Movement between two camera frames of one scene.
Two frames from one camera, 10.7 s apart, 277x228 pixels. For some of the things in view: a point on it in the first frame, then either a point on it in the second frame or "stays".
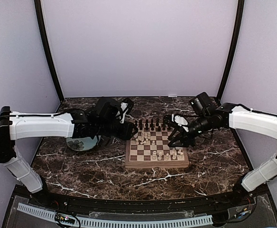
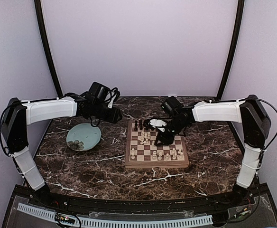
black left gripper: (126, 134) to (113, 118)
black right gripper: (183, 136) to (167, 140)
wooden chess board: (149, 148) stays
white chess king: (154, 155) stays
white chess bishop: (167, 157) stays
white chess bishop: (160, 156) stays
